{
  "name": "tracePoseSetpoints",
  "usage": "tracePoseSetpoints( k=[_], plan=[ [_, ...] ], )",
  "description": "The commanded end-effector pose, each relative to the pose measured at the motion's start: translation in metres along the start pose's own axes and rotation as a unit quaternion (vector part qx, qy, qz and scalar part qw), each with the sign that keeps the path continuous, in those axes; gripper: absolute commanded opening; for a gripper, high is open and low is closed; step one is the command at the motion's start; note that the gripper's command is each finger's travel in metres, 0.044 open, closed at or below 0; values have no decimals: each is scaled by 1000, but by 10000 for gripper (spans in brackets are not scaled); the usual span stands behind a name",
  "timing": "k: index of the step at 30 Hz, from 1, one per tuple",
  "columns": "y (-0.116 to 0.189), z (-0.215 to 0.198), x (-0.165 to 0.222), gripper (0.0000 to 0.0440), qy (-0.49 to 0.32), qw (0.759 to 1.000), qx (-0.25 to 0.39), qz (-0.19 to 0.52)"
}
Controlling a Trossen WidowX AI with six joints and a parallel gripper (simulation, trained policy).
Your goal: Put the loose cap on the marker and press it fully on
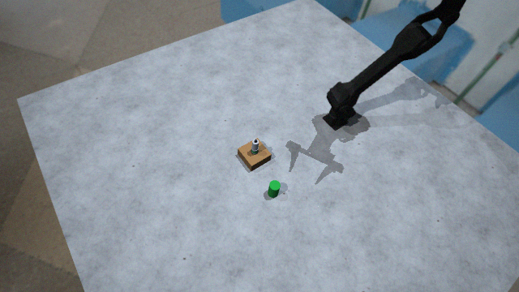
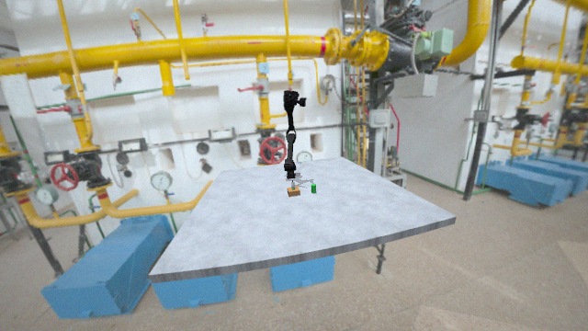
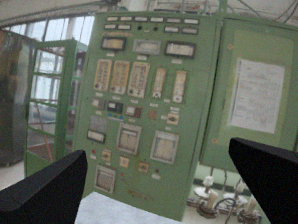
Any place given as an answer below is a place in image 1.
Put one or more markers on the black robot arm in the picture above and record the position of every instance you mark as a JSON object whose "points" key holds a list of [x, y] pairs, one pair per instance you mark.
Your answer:
{"points": [[410, 43]]}

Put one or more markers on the tan wooden block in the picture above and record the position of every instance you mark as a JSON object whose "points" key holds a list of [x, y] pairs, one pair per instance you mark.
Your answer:
{"points": [[251, 160]]}

